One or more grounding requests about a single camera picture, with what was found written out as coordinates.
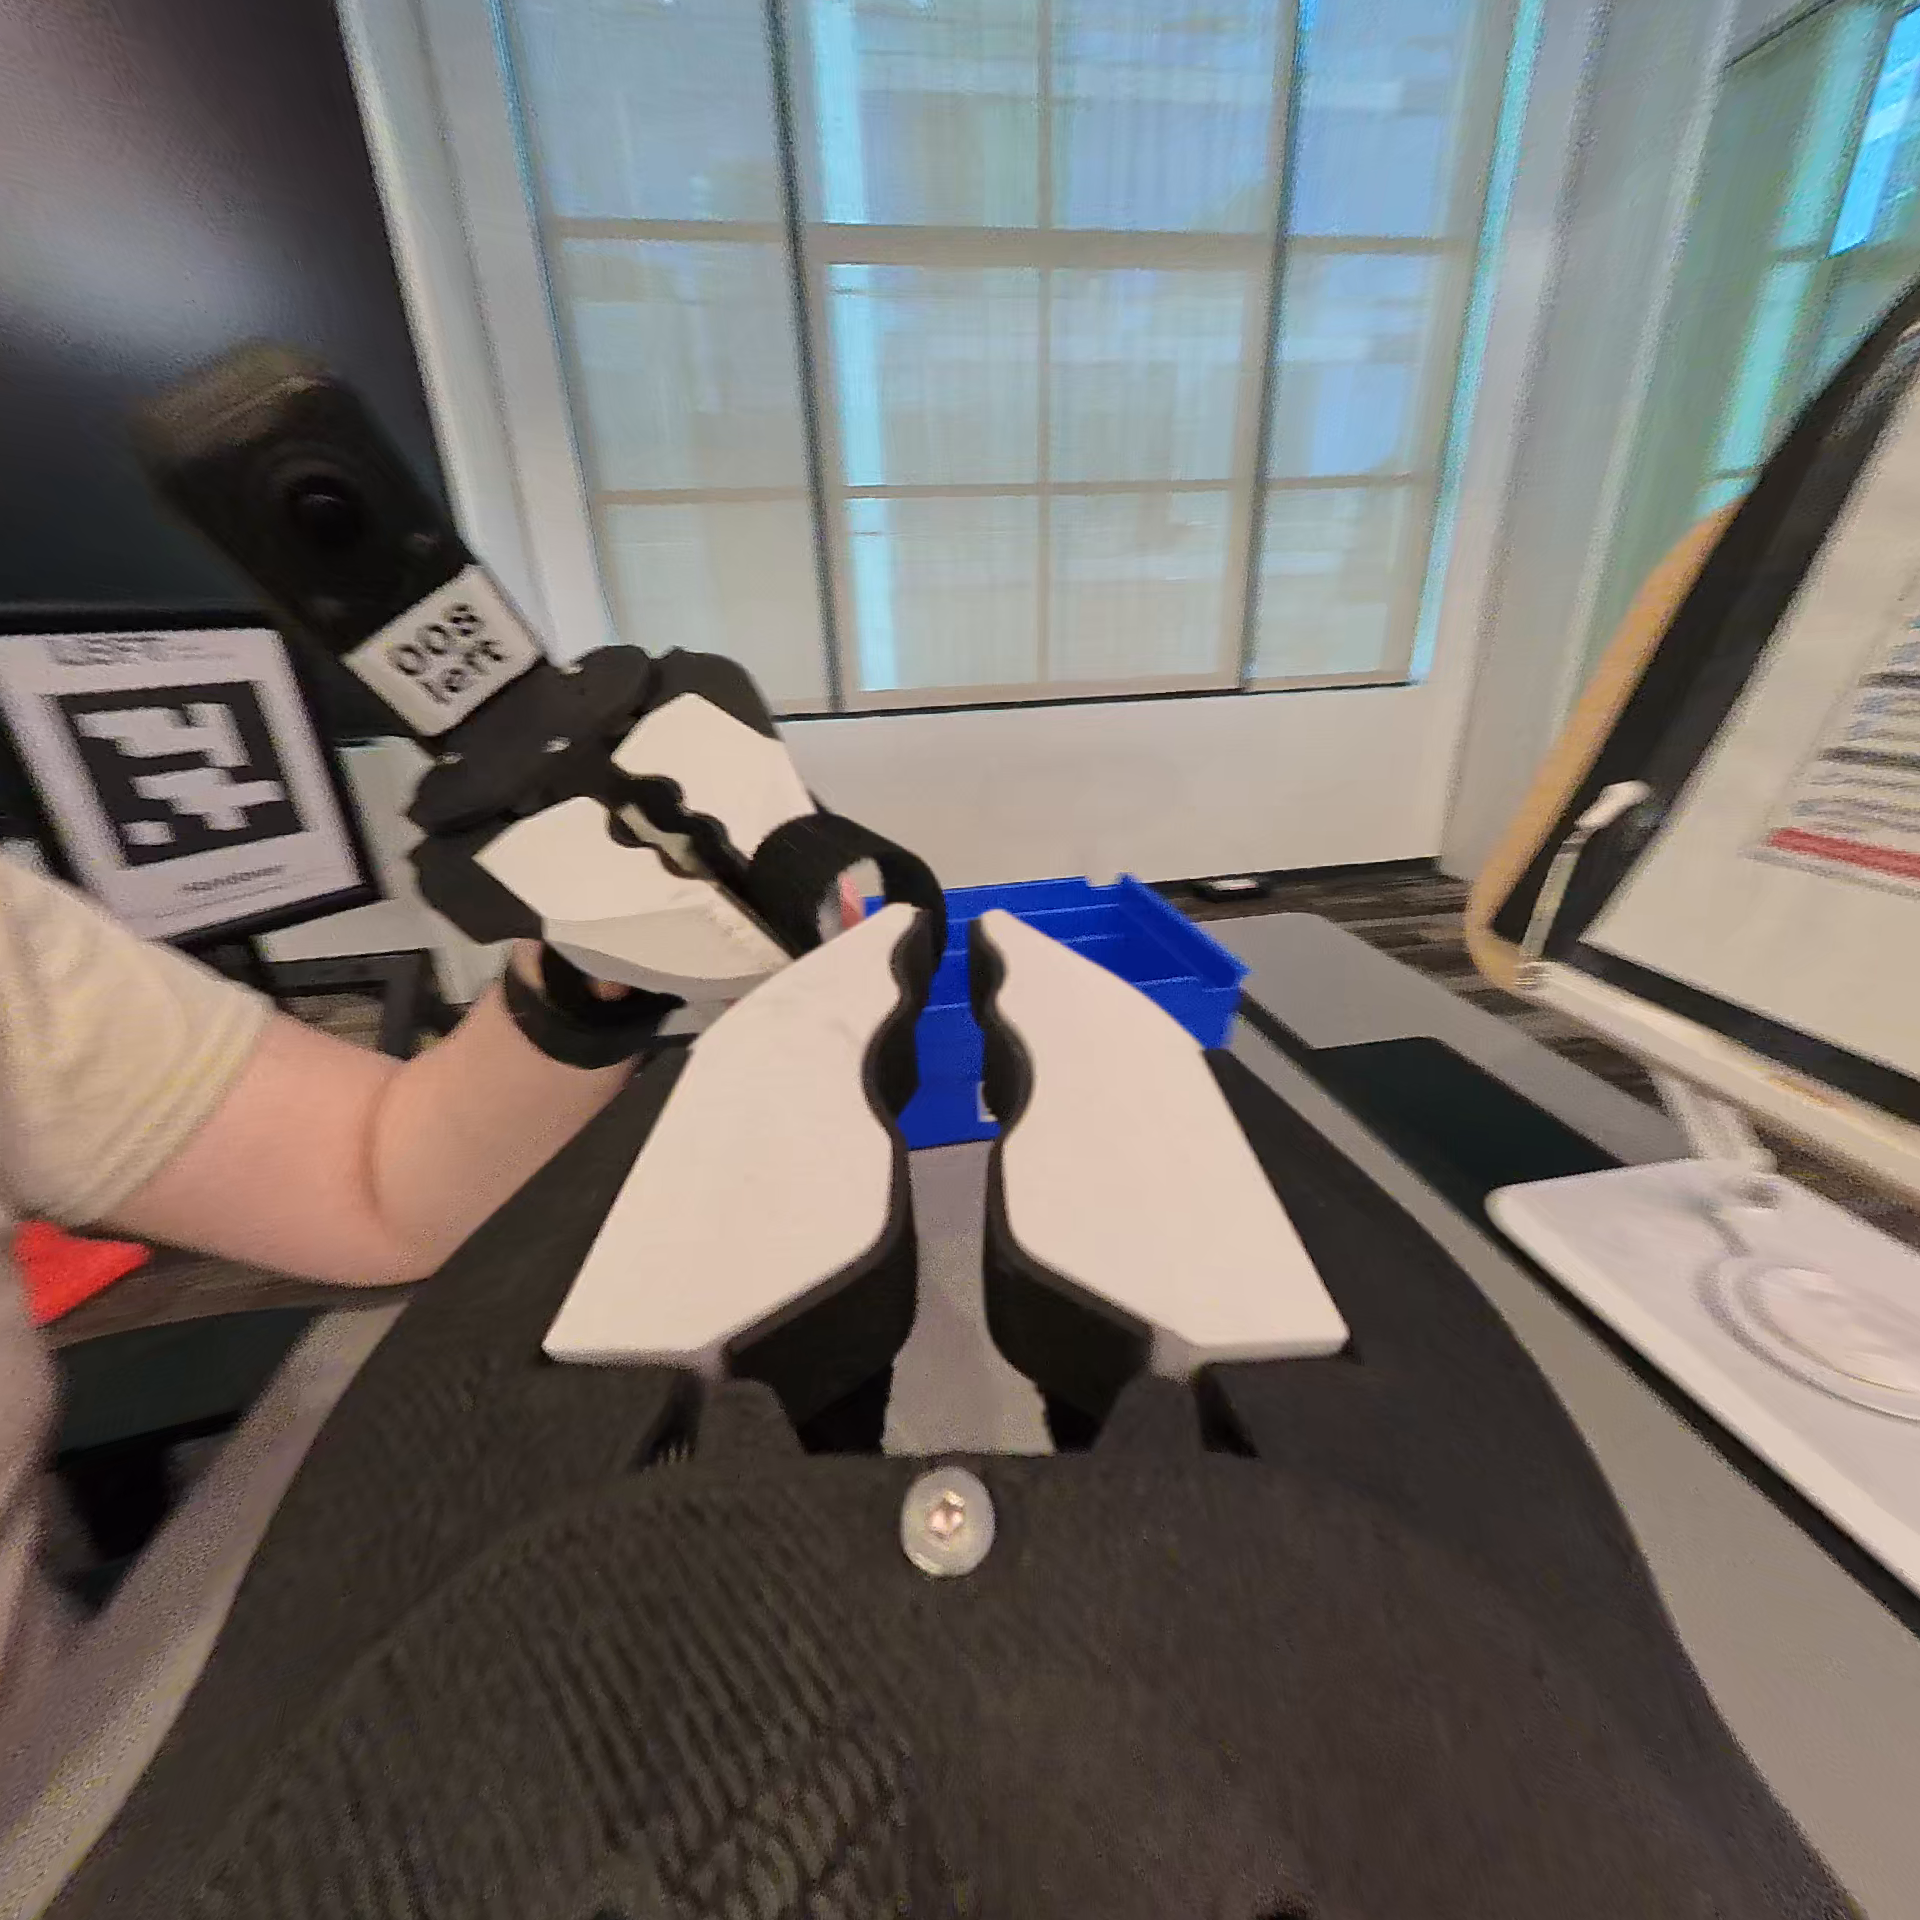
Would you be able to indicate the grey mat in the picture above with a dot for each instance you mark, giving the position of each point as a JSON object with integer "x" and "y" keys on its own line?
{"x": 1349, "y": 975}

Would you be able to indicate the tilted display board wooden back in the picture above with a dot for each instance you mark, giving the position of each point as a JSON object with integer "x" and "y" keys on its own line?
{"x": 1694, "y": 644}

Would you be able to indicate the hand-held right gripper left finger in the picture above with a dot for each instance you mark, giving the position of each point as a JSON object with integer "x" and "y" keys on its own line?
{"x": 749, "y": 1171}

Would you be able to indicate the blue plastic bin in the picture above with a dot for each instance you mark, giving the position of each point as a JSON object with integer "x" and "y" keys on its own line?
{"x": 1141, "y": 960}

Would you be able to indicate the orange-red object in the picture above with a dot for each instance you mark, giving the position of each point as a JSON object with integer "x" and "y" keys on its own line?
{"x": 67, "y": 1262}

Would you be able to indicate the black fabric band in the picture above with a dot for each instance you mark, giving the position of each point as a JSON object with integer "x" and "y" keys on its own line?
{"x": 809, "y": 863}

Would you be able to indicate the small black floor device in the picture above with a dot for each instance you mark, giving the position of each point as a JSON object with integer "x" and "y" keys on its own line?
{"x": 1230, "y": 887}

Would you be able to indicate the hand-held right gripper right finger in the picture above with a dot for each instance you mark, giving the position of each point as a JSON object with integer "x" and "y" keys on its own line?
{"x": 1154, "y": 1171}

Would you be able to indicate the narrow side window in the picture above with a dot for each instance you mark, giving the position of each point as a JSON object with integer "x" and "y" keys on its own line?
{"x": 1816, "y": 225}

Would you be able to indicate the framed black-and-white marker sign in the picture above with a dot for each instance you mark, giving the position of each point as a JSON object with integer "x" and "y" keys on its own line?
{"x": 180, "y": 763}

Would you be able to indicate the person's left hand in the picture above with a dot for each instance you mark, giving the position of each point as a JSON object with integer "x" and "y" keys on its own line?
{"x": 608, "y": 993}

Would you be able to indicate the person's left forearm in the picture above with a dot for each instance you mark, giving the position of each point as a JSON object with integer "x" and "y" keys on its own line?
{"x": 300, "y": 1140}

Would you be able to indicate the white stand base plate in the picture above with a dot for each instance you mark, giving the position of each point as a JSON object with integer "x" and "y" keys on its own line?
{"x": 1635, "y": 1275}

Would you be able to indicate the grey desk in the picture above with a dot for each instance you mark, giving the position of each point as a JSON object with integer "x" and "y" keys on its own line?
{"x": 1723, "y": 1664}

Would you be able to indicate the dark wooden side table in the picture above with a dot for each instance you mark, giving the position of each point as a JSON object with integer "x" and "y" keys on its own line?
{"x": 164, "y": 1312}

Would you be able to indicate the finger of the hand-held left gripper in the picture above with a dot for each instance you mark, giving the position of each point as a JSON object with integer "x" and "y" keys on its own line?
{"x": 721, "y": 772}
{"x": 616, "y": 884}

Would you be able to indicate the large gridded window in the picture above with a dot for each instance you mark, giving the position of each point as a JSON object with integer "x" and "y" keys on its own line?
{"x": 973, "y": 346}

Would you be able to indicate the black desk mat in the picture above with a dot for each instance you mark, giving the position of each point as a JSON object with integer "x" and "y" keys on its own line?
{"x": 1441, "y": 1110}

